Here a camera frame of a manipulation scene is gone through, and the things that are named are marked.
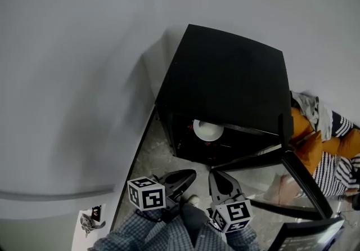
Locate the person's grey trouser leg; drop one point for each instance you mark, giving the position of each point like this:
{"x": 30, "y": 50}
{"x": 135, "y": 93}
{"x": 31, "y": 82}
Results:
{"x": 195, "y": 221}

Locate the orange cushion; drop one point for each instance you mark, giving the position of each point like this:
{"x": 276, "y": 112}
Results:
{"x": 310, "y": 151}
{"x": 348, "y": 144}
{"x": 299, "y": 123}

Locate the person's white shoe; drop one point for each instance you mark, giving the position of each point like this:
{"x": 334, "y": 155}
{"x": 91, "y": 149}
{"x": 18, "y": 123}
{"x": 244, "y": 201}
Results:
{"x": 193, "y": 200}

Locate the person's right forearm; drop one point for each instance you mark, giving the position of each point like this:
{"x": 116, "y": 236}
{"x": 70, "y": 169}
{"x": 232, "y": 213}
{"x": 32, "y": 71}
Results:
{"x": 239, "y": 240}

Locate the navy striped pillow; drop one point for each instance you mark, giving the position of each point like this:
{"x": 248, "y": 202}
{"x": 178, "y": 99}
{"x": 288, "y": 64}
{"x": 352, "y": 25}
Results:
{"x": 341, "y": 124}

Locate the grey garment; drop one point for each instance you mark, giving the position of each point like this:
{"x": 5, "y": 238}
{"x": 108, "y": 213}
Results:
{"x": 315, "y": 109}

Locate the white round plate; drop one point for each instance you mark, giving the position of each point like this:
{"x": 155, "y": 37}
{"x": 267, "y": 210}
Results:
{"x": 208, "y": 138}

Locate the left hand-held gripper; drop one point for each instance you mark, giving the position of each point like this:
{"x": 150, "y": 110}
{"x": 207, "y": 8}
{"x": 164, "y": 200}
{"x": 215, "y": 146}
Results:
{"x": 152, "y": 199}

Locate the black microwave oven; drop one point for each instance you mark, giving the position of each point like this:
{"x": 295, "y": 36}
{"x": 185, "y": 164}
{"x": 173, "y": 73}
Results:
{"x": 225, "y": 75}

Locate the black wall socket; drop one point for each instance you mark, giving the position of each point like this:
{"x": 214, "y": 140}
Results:
{"x": 96, "y": 211}

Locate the person's left forearm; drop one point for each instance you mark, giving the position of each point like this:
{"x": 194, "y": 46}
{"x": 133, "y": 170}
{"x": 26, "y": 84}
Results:
{"x": 140, "y": 230}

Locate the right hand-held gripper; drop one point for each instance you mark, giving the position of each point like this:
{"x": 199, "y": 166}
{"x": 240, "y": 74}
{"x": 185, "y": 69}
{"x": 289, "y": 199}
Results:
{"x": 234, "y": 214}

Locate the red drink bottle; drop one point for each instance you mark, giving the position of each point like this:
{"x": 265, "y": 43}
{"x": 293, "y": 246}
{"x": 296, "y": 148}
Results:
{"x": 189, "y": 128}

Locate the brown box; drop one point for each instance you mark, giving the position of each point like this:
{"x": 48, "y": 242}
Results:
{"x": 287, "y": 188}

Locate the white striped blanket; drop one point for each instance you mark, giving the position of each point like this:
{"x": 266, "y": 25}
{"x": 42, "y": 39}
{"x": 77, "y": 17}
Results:
{"x": 329, "y": 171}

